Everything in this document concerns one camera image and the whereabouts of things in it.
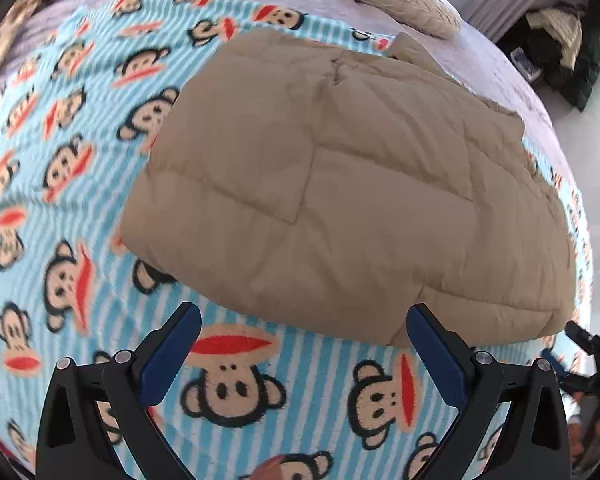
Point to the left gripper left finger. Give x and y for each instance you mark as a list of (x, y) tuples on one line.
[(72, 440)]

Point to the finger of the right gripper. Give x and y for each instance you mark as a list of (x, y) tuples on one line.
[(589, 343)]

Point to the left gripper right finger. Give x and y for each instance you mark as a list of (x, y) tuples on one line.
[(534, 440)]

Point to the beige quilted puffer jacket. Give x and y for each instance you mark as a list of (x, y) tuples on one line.
[(331, 190)]

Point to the pile of dark clothes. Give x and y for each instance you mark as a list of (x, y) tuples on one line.
[(563, 43)]

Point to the blue striped monkey blanket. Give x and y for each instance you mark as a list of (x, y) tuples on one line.
[(70, 149)]

